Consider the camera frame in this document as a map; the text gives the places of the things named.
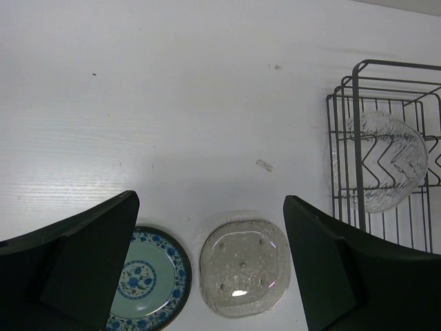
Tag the clear textured glass plate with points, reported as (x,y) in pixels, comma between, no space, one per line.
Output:
(394,162)

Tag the small clear glass shard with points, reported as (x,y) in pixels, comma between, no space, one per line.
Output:
(264,165)

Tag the grey wire dish rack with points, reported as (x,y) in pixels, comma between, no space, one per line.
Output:
(410,92)

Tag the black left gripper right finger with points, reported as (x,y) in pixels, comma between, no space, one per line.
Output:
(351,280)

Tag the blue floral ceramic plate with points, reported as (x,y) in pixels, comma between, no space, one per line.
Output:
(154,284)

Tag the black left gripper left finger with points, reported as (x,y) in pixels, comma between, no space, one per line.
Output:
(64,276)

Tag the smoky grey glass plate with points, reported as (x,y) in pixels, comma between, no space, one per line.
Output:
(244,268)

